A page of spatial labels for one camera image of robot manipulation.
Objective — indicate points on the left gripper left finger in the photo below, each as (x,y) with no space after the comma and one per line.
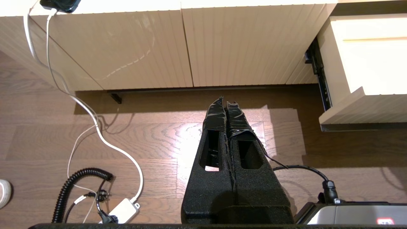
(206,190)

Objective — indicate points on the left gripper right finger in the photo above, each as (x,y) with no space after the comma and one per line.
(260,194)

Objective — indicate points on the cream ribbed drawer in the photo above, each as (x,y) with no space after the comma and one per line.
(375,57)

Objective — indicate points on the grey robot base panel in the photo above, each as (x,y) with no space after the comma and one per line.
(349,214)

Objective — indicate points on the cream tv cabinet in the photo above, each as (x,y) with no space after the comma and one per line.
(12,35)

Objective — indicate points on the white power adapter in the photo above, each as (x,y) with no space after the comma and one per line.
(124,210)

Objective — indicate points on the cream ribbed cabinet door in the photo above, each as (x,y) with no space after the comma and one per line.
(248,44)

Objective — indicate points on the cream scratched cabinet door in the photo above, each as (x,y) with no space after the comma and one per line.
(127,47)

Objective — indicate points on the white sneaker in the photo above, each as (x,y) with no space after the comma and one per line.
(4,194)

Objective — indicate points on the black smartphone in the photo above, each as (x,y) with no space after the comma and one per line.
(60,4)

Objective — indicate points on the black drawer slide rail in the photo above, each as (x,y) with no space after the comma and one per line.
(321,79)

